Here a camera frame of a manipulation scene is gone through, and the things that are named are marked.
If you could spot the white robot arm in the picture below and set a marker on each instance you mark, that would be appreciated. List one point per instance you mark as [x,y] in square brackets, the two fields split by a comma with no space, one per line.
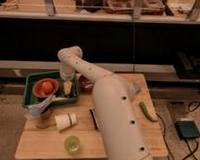
[113,97]

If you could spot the small green cup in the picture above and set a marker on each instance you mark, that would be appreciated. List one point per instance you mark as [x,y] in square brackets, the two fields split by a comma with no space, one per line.
[72,144]

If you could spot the white cylindrical cup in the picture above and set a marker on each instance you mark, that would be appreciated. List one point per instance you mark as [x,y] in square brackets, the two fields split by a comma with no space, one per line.
[65,120]

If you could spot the purple bowl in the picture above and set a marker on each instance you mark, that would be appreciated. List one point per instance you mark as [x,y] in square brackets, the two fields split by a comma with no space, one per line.
[85,84]

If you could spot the crumpled clear plastic bag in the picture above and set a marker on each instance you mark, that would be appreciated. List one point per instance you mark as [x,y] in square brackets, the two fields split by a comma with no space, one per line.
[34,111]

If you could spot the green plastic tray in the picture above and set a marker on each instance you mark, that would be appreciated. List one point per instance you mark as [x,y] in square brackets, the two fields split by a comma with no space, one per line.
[61,99]

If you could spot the yellow corn cob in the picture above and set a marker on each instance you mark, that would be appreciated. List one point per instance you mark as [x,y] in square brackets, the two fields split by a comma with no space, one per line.
[67,85]

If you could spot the orange bowl with fruit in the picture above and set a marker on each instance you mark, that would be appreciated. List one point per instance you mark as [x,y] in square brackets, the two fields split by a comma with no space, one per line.
[45,87]

